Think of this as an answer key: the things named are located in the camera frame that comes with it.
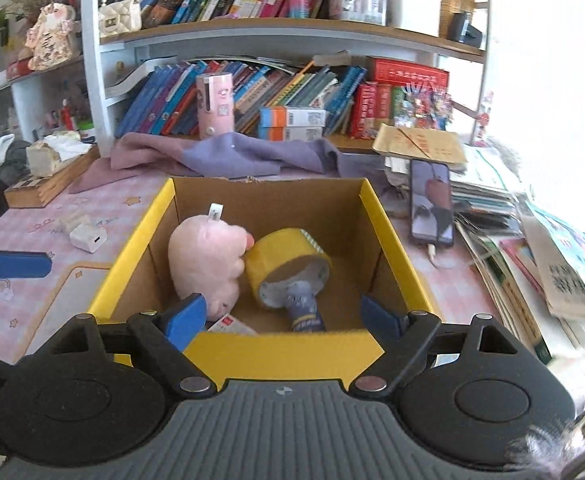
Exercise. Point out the red book box set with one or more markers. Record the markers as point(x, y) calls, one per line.
point(399, 93)

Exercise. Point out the wooden chess box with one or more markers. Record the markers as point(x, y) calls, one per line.
point(35, 192)

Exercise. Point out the white pen holder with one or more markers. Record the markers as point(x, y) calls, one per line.
point(422, 16)

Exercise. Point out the yellow tape roll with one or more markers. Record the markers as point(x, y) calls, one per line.
point(282, 258)

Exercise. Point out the smartphone with cable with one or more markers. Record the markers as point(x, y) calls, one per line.
point(431, 206)

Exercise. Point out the brown paper envelope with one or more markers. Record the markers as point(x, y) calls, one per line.
point(436, 145)

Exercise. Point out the pink purple cloth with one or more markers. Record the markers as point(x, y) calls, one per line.
point(231, 156)

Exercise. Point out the stack of magazines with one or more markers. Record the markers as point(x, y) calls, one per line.
point(533, 263)

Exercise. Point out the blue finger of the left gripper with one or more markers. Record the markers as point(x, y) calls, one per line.
point(24, 264)

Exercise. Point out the yellow cardboard box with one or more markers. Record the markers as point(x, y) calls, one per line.
point(322, 245)

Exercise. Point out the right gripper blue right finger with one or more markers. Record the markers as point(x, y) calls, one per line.
point(405, 340)

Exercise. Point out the cream pearl handbag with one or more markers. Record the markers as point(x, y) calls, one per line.
point(119, 17)

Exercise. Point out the blue white tube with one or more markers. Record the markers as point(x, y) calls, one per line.
point(300, 313)

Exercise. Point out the pink cylindrical container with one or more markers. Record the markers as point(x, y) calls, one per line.
point(215, 105)

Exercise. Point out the white charger adapter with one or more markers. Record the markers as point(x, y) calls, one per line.
point(87, 237)

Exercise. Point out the white bookshelf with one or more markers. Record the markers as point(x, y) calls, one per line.
point(273, 37)

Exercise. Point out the orange blue white box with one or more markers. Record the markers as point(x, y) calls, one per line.
point(284, 123)

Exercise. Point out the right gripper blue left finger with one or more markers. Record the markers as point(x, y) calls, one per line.
point(160, 340)

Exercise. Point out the cream tissue pack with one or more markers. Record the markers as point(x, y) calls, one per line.
point(49, 155)

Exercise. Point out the pink plush pig toy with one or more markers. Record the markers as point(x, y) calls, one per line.
point(206, 257)

